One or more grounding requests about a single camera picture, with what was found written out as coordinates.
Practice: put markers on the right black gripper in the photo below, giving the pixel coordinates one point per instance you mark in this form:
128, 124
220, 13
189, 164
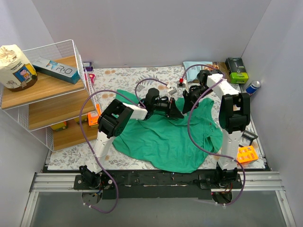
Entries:
187, 99

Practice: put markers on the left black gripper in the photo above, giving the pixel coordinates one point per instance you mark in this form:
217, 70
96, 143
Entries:
170, 107

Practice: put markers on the green garment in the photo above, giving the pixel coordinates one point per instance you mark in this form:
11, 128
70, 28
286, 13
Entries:
172, 145

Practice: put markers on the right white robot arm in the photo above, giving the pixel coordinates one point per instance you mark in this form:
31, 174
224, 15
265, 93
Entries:
234, 114

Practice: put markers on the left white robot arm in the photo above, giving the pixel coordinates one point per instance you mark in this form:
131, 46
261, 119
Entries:
113, 121

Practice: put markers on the light blue snack bag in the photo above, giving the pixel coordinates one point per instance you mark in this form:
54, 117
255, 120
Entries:
194, 67

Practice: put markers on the green black box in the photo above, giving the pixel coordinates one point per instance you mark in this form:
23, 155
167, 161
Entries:
237, 71

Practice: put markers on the blue energy drink can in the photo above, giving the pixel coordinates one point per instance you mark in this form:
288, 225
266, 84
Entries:
253, 87

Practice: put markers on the floral table mat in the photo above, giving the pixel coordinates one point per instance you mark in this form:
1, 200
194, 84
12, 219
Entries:
70, 159

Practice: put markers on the orange box right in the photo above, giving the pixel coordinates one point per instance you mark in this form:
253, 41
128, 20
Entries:
246, 155

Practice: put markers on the orange box under shelf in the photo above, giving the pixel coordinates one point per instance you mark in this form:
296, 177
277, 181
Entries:
93, 118

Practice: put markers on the pink box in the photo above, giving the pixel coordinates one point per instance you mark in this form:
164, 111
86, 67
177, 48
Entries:
92, 78

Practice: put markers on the purple box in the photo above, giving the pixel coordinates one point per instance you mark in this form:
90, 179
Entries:
88, 66

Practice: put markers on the yellow box under shelf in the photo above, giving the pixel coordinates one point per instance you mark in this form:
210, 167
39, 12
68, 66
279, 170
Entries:
59, 126

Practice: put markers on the wooden shelf unit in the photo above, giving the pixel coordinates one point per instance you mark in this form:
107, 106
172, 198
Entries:
47, 101

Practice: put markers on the white blue toothpaste box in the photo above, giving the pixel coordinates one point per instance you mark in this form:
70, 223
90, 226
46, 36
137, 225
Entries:
56, 70

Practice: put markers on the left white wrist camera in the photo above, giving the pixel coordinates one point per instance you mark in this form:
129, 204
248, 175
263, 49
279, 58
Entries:
171, 91

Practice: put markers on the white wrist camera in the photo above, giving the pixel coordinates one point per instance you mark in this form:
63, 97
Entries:
171, 91
183, 83

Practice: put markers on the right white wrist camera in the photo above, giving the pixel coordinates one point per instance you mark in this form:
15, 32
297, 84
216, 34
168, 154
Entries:
183, 83

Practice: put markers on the black plastic frame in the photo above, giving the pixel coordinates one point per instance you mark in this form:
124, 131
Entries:
248, 138

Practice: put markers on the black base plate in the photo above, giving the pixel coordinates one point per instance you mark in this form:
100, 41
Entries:
153, 184

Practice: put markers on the aluminium rail frame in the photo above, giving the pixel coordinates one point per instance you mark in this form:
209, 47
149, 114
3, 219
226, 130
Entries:
53, 202

